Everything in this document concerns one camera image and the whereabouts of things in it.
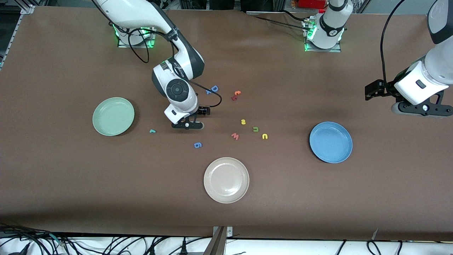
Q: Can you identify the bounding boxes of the beige plate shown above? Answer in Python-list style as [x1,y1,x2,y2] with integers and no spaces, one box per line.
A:
[203,157,250,204]

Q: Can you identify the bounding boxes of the tangled black floor cables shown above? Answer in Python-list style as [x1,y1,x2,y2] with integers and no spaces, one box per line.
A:
[0,222,71,255]

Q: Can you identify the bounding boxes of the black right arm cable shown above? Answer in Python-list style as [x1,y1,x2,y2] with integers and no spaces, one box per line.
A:
[91,0,223,107]

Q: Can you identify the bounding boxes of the red box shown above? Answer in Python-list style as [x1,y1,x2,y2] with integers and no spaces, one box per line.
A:
[297,0,328,9]

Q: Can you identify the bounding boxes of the blue plate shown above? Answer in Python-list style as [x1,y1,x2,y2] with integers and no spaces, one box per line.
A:
[309,121,353,164]

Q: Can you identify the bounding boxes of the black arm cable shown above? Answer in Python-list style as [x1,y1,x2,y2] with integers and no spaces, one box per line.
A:
[91,0,223,107]
[380,0,407,85]

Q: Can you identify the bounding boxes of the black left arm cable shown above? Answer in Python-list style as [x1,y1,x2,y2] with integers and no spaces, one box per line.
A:
[380,0,407,85]

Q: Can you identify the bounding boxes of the grey metal clamp bracket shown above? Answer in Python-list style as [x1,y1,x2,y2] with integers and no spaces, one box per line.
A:
[213,226,233,238]

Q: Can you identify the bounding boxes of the mint green plate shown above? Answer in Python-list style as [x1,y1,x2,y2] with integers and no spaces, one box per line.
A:
[92,97,135,136]

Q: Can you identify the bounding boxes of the dark metal beam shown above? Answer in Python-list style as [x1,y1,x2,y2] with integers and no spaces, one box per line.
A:
[202,227,227,255]

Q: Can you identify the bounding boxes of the black base cable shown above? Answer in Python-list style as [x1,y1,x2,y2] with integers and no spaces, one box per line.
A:
[246,10,312,32]

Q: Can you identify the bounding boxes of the aluminium frame profile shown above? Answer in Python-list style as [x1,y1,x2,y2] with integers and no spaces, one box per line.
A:
[0,5,34,69]

